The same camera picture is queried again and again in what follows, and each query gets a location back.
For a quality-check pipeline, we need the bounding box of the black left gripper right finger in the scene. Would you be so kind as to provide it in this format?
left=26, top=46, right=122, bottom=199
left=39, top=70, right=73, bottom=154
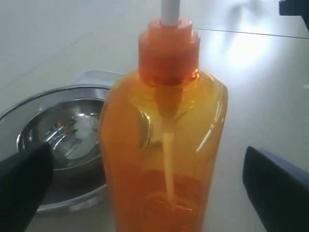
left=243, top=146, right=309, bottom=232

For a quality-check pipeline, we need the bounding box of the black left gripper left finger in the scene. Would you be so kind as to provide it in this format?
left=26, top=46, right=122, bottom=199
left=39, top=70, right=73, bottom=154
left=0, top=143, right=54, bottom=232

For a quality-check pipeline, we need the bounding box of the orange pump soap bottle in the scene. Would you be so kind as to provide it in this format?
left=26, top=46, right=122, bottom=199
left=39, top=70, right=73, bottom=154
left=98, top=0, right=228, bottom=232

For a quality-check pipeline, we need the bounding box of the small stainless steel bowl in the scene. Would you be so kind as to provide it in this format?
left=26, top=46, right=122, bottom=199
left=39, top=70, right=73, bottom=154
left=16, top=99, right=103, bottom=171

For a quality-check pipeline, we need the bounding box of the white plastic tray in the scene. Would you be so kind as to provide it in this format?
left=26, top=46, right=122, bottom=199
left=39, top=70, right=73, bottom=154
left=70, top=70, right=124, bottom=87

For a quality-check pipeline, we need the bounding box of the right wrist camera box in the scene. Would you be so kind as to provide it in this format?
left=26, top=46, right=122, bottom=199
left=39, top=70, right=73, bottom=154
left=279, top=0, right=309, bottom=16

